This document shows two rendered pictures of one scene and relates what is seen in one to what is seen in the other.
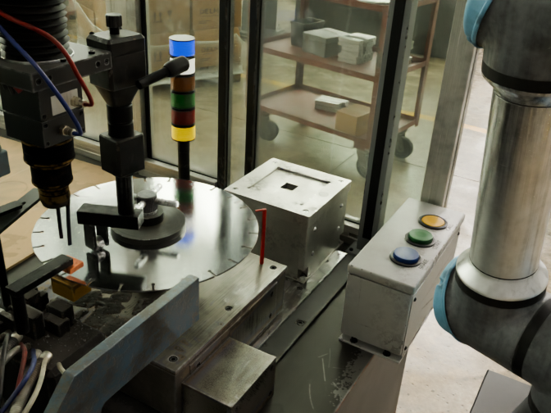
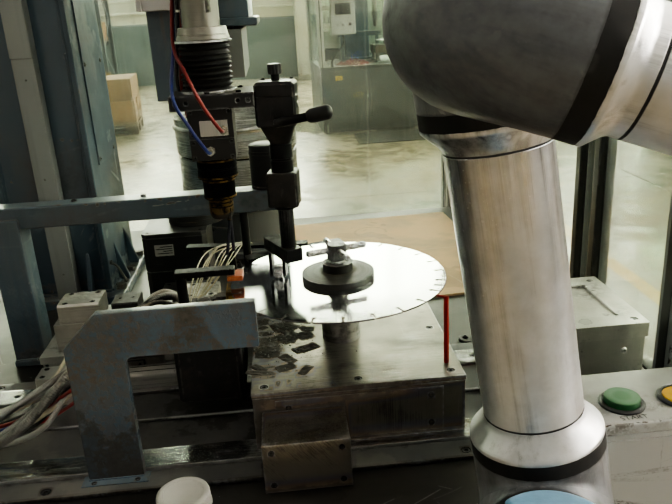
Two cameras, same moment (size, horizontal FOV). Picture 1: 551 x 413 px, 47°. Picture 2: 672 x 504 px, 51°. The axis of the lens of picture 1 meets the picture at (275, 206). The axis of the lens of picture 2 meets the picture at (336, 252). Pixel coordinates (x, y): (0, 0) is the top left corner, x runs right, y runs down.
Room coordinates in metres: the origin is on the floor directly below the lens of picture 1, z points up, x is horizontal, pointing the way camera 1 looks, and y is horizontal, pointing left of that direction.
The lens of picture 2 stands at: (0.28, -0.66, 1.34)
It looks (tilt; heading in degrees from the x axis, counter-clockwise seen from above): 19 degrees down; 57
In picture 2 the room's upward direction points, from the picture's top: 3 degrees counter-clockwise
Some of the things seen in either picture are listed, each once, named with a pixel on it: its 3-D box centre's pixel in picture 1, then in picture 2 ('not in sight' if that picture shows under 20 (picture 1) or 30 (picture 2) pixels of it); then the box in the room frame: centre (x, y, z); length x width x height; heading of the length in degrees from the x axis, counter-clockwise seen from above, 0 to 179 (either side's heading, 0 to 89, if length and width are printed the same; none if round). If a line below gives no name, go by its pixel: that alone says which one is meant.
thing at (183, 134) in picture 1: (183, 130); not in sight; (1.12, 0.18, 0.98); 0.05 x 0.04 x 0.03; 62
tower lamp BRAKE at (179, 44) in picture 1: (182, 46); not in sight; (1.12, 0.18, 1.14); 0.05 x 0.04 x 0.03; 62
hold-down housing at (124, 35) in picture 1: (118, 98); (279, 138); (0.74, 0.20, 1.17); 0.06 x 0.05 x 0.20; 143
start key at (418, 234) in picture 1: (420, 239); (621, 403); (0.92, -0.24, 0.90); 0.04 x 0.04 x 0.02
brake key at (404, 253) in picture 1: (405, 258); not in sight; (0.86, -0.21, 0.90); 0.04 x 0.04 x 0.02
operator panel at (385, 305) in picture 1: (404, 274); (610, 450); (0.92, -0.23, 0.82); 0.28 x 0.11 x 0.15; 152
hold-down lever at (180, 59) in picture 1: (152, 69); (302, 114); (0.76, 0.16, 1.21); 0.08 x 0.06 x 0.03; 152
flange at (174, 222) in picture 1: (147, 218); (337, 268); (0.82, 0.19, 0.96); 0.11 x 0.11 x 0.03
